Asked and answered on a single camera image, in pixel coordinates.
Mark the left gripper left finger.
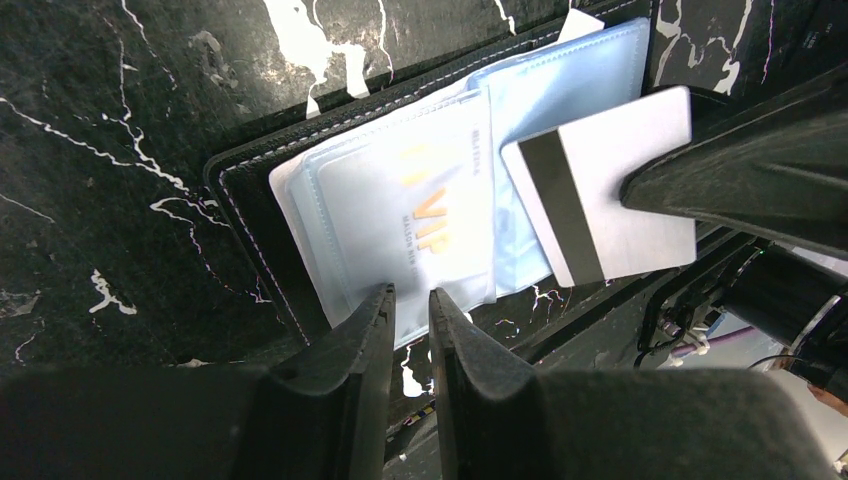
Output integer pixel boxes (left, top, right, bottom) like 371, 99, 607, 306
1, 284, 396, 479

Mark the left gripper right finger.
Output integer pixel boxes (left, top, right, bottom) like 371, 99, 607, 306
429, 289, 836, 479

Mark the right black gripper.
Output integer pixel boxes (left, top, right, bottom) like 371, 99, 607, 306
620, 63, 847, 402

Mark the white magnetic stripe card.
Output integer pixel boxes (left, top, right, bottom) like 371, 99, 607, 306
501, 86, 697, 287

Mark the white VIP card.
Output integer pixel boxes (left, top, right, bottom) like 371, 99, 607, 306
308, 91, 495, 308

